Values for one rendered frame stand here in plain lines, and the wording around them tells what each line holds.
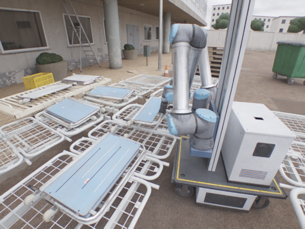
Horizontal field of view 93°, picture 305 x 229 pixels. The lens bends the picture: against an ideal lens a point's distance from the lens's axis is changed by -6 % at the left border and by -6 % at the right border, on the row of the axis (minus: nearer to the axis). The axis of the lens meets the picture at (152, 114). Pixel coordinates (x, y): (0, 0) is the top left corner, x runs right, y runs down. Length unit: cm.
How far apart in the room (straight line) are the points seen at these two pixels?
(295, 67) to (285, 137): 571
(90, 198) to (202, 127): 84
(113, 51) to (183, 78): 674
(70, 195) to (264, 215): 163
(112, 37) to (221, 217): 723
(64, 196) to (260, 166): 138
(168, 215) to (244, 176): 73
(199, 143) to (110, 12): 706
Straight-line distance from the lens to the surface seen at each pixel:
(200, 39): 114
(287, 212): 203
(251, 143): 129
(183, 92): 104
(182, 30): 109
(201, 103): 154
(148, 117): 165
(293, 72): 699
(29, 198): 120
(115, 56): 768
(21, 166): 252
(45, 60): 650
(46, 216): 113
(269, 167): 148
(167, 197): 171
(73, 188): 116
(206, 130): 112
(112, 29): 764
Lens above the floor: 141
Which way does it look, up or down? 27 degrees down
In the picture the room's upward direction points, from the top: straight up
